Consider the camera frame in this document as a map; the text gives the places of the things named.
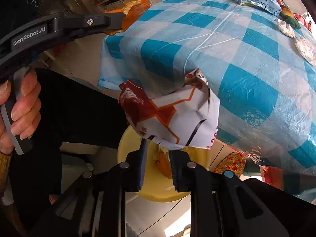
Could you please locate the green plush toy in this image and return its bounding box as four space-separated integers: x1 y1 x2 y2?
279 5 301 29

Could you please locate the crumpled white tissue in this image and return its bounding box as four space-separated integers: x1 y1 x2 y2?
274 19 315 67

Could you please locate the green blue milk carton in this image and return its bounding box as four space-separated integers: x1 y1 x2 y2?
237 0 282 16

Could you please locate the colourful crochet cushion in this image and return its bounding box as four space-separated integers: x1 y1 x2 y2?
213 152 246 177

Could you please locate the red orange snack wrapper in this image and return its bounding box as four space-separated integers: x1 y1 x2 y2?
119 69 220 150

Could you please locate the orange peel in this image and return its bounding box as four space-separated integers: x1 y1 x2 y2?
104 0 151 36

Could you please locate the blue checkered plastic tablecloth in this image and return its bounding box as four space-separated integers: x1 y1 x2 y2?
99 0 315 175

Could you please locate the yellow plastic trash basin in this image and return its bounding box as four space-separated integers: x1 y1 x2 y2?
117 126 212 203

